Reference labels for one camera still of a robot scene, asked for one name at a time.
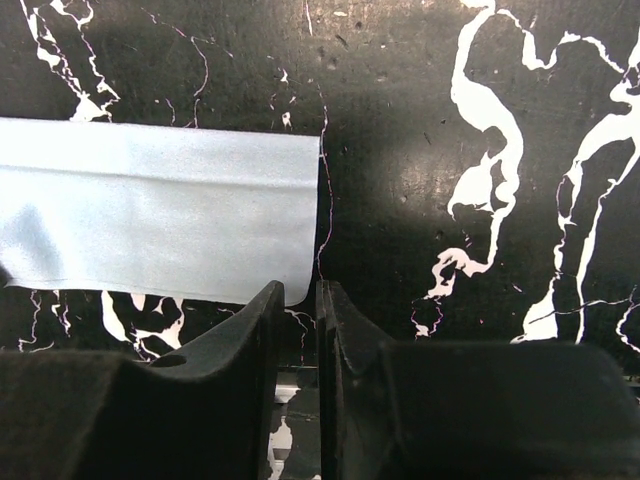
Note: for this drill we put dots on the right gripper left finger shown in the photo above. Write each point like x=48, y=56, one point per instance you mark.
x=202, y=411

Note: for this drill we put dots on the light blue cleaning cloth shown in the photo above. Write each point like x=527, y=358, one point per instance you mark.
x=192, y=213

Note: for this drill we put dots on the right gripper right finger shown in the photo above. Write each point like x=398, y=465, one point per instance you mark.
x=466, y=410

